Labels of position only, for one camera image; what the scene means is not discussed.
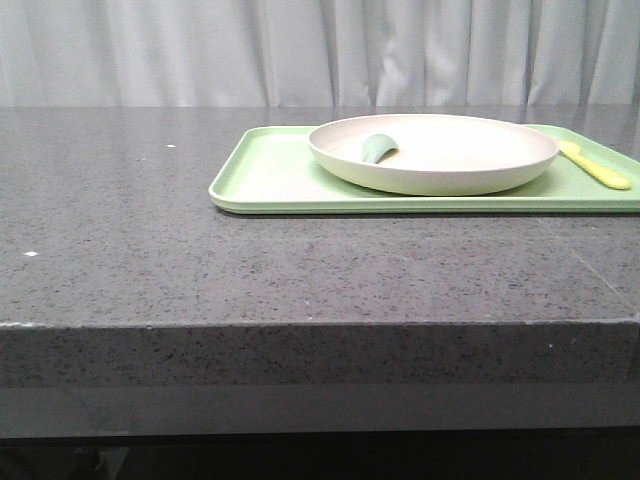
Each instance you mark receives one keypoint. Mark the beige round plate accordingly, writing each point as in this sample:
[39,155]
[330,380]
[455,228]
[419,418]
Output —
[438,154]

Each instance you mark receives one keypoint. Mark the yellow plastic fork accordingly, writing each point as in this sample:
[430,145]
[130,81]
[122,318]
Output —
[604,175]

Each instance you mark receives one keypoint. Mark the light green serving tray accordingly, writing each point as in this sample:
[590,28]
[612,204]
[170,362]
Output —
[272,171]

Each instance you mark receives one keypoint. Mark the teal green spoon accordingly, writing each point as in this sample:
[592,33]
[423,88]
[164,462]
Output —
[376,147]

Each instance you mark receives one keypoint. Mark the white pleated curtain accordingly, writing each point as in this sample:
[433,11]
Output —
[318,53]

